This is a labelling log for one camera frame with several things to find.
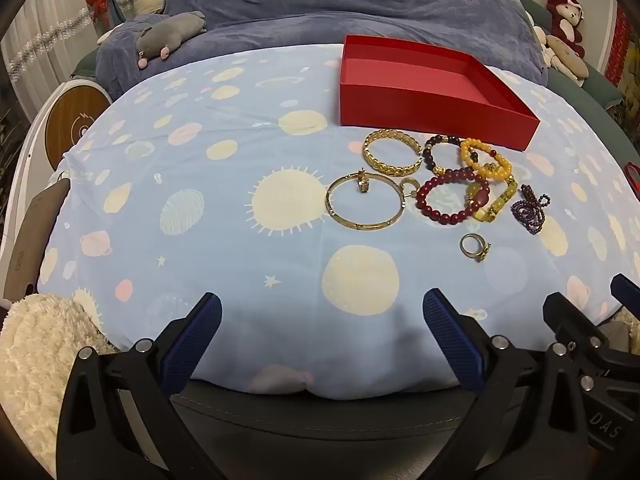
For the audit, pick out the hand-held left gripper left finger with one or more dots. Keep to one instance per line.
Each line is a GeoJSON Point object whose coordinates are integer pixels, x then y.
{"type": "Point", "coordinates": [197, 327]}

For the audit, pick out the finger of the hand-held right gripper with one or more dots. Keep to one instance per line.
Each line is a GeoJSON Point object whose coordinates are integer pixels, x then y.
{"type": "Point", "coordinates": [567, 312]}
{"type": "Point", "coordinates": [627, 290]}

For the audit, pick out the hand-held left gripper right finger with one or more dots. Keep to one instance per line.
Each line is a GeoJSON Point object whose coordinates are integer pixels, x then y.
{"type": "Point", "coordinates": [447, 327]}

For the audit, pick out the thin gold bangle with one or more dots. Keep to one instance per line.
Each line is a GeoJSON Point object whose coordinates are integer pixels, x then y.
{"type": "Point", "coordinates": [332, 210]}

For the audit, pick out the red cardboard box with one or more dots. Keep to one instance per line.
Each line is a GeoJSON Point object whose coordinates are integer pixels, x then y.
{"type": "Point", "coordinates": [380, 105]}

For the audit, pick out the dark grey seat cushion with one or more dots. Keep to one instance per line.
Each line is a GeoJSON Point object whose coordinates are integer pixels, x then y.
{"type": "Point", "coordinates": [320, 425]}

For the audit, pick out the white fluffy cloth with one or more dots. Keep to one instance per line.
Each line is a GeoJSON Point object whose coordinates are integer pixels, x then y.
{"type": "Point", "coordinates": [35, 360]}

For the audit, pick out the brown card tag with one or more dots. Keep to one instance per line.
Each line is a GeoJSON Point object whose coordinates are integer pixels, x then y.
{"type": "Point", "coordinates": [35, 240]}

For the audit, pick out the green padded headboard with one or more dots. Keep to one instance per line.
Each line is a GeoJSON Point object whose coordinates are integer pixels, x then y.
{"type": "Point", "coordinates": [600, 85]}

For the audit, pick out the beige plush toy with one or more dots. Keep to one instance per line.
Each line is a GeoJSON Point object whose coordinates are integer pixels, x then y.
{"type": "Point", "coordinates": [567, 57]}

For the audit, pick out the white round wooden-top device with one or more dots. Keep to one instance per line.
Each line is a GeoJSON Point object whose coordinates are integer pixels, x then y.
{"type": "Point", "coordinates": [70, 120]}

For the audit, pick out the red monkey plush toy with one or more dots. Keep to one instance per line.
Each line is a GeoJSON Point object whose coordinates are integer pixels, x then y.
{"type": "Point", "coordinates": [565, 20]}

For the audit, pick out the grey mouse plush toy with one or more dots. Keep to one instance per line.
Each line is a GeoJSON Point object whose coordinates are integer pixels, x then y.
{"type": "Point", "coordinates": [170, 32]}

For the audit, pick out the white curtain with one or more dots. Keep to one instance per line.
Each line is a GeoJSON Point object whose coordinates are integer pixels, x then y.
{"type": "Point", "coordinates": [35, 75]}

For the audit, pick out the silver tinsel garland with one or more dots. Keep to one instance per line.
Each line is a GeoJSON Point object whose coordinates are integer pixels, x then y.
{"type": "Point", "coordinates": [50, 32]}

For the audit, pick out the blue-grey blanket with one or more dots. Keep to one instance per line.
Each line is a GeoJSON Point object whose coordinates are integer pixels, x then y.
{"type": "Point", "coordinates": [350, 0]}

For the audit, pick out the red bow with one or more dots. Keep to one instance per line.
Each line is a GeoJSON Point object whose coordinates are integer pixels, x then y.
{"type": "Point", "coordinates": [100, 0]}

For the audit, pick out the red wall banner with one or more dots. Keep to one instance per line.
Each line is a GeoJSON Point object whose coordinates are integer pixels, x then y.
{"type": "Point", "coordinates": [622, 35]}

